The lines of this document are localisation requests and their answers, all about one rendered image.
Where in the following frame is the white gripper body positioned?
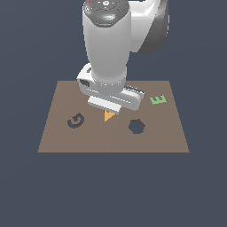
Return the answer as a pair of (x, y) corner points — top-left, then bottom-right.
(87, 84), (146, 115)

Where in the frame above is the brown board with slots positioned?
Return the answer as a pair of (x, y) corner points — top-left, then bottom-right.
(37, 80), (191, 154)

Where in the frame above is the orange triangle block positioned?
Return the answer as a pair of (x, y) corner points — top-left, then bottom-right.
(103, 108), (116, 122)

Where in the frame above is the green letter E block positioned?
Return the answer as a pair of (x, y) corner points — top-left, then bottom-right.
(149, 94), (168, 106)

